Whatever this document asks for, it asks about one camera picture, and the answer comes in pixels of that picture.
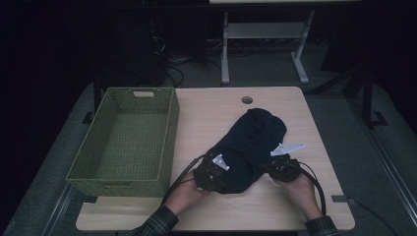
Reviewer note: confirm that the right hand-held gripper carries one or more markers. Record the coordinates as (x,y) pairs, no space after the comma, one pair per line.
(286,168)

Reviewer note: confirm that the person's left hand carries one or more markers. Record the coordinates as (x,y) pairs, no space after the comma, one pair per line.
(185,198)

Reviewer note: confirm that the dark navy garment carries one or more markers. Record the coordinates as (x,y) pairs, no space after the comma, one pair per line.
(252,141)

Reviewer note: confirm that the green woven basket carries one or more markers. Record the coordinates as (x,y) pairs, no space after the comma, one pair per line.
(131,137)

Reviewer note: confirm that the person's right hand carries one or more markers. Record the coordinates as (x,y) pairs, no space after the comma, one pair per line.
(303,196)

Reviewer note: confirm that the black stand leg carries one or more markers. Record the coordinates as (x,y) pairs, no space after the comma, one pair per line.
(97,98)
(367,105)

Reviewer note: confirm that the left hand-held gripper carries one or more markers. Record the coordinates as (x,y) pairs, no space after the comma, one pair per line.
(209,173)

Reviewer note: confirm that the white metal stand frame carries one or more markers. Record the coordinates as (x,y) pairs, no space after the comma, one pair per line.
(265,30)

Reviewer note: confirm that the grey tape strip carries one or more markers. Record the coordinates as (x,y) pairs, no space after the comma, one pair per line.
(339,198)

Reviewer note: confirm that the metal floor rail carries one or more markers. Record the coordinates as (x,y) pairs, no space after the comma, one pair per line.
(60,209)
(390,164)

